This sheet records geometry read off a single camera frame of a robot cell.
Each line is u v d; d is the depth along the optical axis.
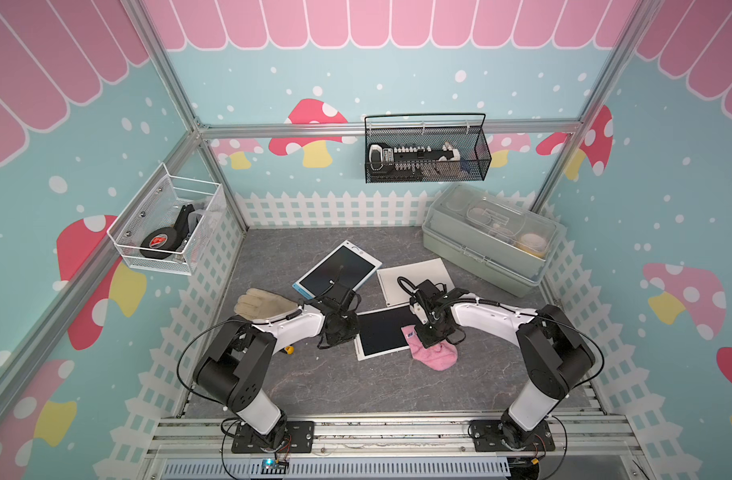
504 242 0.90
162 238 0.70
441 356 0.83
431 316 0.67
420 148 0.91
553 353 0.47
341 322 0.78
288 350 0.87
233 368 0.46
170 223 0.75
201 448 0.74
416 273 1.08
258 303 0.97
